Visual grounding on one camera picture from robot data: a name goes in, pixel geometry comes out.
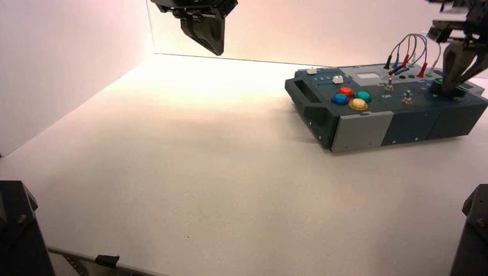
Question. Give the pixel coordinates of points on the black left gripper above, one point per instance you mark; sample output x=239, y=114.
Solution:
x=194, y=5

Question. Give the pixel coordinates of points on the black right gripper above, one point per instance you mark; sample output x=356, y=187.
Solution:
x=476, y=26

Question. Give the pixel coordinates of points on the green rotary knob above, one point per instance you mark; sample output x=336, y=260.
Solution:
x=436, y=88

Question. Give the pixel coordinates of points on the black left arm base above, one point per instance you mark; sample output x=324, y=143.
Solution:
x=19, y=236

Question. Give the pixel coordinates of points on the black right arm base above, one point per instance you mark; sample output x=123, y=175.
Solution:
x=472, y=243

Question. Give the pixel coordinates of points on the teal dome push button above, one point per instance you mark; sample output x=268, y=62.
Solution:
x=365, y=96

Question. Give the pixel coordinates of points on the yellow dome push button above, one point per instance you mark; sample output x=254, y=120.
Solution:
x=358, y=104

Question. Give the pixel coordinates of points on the dark teal grey control box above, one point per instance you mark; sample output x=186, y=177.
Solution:
x=362, y=129

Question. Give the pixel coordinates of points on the red dome push button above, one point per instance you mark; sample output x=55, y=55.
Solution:
x=346, y=92

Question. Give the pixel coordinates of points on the blue dome push button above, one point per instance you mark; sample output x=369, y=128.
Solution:
x=339, y=99

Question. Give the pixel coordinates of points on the black table edge clamp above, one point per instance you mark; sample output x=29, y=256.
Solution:
x=107, y=260

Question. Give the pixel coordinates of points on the metal toggle switch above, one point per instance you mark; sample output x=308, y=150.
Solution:
x=407, y=98
x=389, y=84

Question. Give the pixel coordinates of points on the white slider switch cap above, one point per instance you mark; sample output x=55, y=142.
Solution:
x=312, y=71
x=337, y=79

